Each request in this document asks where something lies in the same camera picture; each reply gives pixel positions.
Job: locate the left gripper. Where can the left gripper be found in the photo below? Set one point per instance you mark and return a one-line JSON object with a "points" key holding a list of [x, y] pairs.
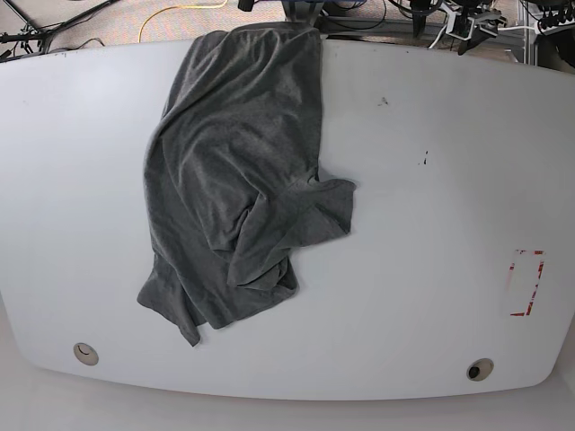
{"points": [[484, 26]]}

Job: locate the grey T-shirt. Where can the grey T-shirt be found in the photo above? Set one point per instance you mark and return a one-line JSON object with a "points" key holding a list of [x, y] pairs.
{"points": [[231, 177]]}

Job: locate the table grommet hole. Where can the table grommet hole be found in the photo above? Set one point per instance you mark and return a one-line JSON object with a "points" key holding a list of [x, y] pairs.
{"points": [[480, 369], [85, 354]]}

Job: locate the right table grommet hole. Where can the right table grommet hole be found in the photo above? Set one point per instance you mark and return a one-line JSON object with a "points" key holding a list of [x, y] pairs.
{"points": [[480, 369]]}

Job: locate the white power strip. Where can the white power strip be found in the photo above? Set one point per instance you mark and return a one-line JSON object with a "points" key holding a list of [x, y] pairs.
{"points": [[546, 28]]}

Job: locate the aluminium frame rail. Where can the aluminium frame rail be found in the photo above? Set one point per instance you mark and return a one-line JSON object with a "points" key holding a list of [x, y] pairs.
{"points": [[401, 30]]}

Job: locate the red tape rectangle marking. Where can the red tape rectangle marking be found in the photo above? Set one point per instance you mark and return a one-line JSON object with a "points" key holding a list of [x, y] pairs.
{"points": [[525, 272]]}

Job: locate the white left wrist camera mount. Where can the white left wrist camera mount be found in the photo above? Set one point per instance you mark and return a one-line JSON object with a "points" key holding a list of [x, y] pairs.
{"points": [[460, 23]]}

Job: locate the black tripod stand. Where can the black tripod stand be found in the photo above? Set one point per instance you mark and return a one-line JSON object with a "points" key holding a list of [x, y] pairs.
{"points": [[34, 40]]}

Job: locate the left table grommet hole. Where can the left table grommet hole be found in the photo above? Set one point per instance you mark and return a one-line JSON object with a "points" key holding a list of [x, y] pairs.
{"points": [[85, 354]]}

